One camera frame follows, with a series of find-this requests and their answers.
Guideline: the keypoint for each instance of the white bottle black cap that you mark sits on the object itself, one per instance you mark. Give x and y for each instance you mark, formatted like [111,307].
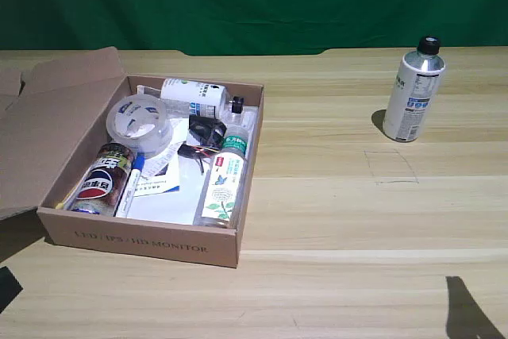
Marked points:
[412,93]

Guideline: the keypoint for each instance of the clear bottle green cap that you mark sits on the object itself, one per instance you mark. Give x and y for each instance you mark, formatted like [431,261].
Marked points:
[222,184]

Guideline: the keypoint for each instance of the brown cardboard box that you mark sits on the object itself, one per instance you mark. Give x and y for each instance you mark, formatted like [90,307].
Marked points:
[139,240]

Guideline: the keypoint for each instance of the white printed receipt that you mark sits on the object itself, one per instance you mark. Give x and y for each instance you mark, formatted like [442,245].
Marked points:
[158,162]

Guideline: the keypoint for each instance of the white booklet blue text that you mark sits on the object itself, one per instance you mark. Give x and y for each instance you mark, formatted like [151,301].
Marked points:
[158,189]

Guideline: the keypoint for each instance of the white paper sheet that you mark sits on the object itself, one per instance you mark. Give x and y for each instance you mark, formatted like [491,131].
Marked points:
[158,209]

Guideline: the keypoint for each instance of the white marker blue cap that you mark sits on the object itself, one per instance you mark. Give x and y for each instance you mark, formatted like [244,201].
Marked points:
[130,186]

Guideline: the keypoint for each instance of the clear packing tape roll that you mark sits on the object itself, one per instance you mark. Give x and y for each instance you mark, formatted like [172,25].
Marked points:
[116,118]

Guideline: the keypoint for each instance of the green backdrop cloth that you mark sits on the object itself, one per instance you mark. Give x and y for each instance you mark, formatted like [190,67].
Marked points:
[254,1]

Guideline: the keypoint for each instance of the small yellow object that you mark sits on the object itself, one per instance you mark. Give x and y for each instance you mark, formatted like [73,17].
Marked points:
[59,205]

